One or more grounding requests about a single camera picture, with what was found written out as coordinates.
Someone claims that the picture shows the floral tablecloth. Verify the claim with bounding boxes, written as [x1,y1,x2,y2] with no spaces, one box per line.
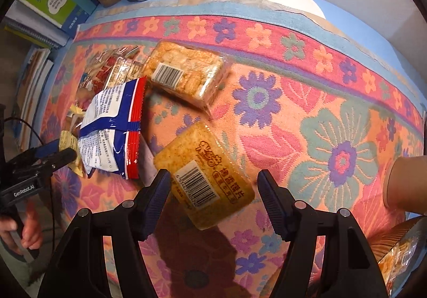
[37,0,427,298]

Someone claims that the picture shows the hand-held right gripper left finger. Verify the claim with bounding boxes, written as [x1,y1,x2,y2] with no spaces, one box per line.
[37,168,172,298]

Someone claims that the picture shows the blue booklet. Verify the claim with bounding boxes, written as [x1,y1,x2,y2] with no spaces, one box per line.
[70,0,99,25]

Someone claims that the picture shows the orange rice cracker pack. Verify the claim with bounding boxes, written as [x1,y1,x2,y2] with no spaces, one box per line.
[143,41,231,110]

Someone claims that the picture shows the beige thermos bottle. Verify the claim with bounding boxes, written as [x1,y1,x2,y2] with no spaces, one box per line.
[383,155,427,209]

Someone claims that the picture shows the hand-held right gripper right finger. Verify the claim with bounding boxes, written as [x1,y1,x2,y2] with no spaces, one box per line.
[257,169,389,298]

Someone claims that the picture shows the black cable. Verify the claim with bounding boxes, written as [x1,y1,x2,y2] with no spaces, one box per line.
[3,117,57,245]

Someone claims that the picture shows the yellow snack packet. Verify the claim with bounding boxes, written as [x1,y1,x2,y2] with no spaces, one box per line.
[59,103,88,178]

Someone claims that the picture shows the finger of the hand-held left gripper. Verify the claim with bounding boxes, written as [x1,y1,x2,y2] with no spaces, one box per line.
[11,140,64,165]
[31,147,77,173]

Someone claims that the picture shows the blue white chip bag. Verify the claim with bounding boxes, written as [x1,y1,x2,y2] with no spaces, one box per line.
[77,76,147,180]

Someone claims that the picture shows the brown baked slice pack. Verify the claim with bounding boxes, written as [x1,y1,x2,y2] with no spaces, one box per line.
[153,121,256,231]

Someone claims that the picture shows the stack of notebooks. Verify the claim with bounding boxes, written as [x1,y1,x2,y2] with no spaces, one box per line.
[3,6,70,152]

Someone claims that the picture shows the ribbed glass bowl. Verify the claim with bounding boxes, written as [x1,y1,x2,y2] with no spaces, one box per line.
[369,216,427,298]

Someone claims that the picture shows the person's left hand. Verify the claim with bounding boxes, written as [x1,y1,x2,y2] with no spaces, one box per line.
[0,201,44,255]

